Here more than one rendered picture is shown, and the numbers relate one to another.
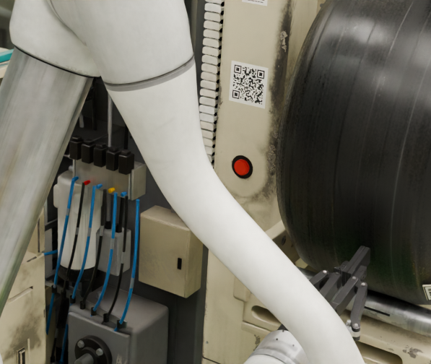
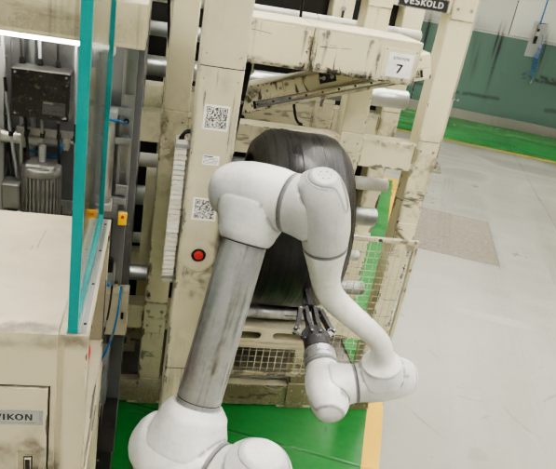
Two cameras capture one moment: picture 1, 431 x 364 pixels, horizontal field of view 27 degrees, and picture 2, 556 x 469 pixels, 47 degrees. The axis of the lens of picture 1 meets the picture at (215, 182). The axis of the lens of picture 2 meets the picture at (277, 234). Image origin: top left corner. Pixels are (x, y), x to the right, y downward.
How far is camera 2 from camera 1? 1.08 m
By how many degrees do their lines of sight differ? 40
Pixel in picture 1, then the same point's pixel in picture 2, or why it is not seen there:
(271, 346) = (320, 352)
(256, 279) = (363, 327)
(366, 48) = not seen: hidden behind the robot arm
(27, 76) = (249, 257)
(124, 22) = (342, 231)
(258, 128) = (210, 233)
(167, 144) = (336, 278)
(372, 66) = not seen: hidden behind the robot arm
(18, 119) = (246, 280)
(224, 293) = (183, 328)
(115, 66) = (332, 250)
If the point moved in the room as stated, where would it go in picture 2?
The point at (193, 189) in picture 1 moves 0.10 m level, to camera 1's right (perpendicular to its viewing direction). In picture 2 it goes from (340, 295) to (370, 287)
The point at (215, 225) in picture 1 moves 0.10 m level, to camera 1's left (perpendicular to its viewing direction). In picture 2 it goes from (347, 308) to (317, 317)
